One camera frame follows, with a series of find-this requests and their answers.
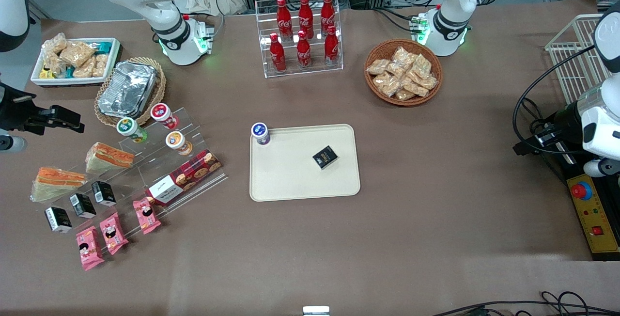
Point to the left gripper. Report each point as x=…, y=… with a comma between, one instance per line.
x=565, y=121

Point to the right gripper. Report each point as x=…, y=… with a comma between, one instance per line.
x=13, y=112

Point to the triangle sandwich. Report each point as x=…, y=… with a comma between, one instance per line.
x=58, y=182
x=109, y=157

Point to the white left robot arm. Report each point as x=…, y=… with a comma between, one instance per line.
x=453, y=10

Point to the beige plastic tray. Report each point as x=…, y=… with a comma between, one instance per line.
x=290, y=180

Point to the small yellow snack packet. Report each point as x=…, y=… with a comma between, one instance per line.
x=46, y=73

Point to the clear puffed snack bag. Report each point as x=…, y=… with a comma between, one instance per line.
x=77, y=53
x=53, y=64
x=85, y=68
x=100, y=65
x=54, y=43

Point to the green lid cup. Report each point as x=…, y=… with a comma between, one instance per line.
x=130, y=128

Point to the aluminium foil container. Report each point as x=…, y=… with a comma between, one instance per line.
x=127, y=89

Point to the white rectangular snack bin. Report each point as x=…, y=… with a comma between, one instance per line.
x=114, y=59

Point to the small black white box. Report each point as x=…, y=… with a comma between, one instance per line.
x=58, y=219
x=83, y=205
x=104, y=193

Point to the yellow emergency stop box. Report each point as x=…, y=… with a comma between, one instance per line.
x=593, y=214

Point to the teal snack packet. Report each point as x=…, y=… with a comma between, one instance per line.
x=104, y=47

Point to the clear acrylic stepped display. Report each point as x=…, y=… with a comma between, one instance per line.
x=140, y=175

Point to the oval wicker basket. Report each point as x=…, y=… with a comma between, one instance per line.
x=157, y=93

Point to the red lid cup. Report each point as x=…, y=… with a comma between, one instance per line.
x=162, y=114

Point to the clear cracker snack packet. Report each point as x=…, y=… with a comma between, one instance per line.
x=391, y=88
x=382, y=80
x=396, y=70
x=415, y=88
x=378, y=67
x=428, y=82
x=403, y=55
x=422, y=65

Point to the orange lid cup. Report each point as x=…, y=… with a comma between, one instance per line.
x=177, y=141

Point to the pink snack packet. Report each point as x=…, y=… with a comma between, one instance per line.
x=89, y=248
x=114, y=233
x=147, y=215

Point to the red plaid cookie box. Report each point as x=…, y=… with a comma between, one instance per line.
x=186, y=176

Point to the round wicker snack basket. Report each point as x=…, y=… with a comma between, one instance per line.
x=375, y=90

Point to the blue lid yogurt cup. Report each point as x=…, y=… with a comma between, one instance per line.
x=260, y=133

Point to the black gold print box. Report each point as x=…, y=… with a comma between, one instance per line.
x=325, y=157

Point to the clear acrylic bottle rack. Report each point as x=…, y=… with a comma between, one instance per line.
x=334, y=71

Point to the red cola bottle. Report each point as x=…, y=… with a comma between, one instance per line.
x=332, y=47
x=328, y=13
x=305, y=15
x=284, y=18
x=303, y=52
x=277, y=54

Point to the white device edge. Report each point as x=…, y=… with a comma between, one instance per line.
x=316, y=311

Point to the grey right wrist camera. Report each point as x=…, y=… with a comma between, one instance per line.
x=10, y=143

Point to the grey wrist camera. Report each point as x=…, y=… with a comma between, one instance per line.
x=600, y=167
x=10, y=143

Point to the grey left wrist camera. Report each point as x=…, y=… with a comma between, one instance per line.
x=600, y=167

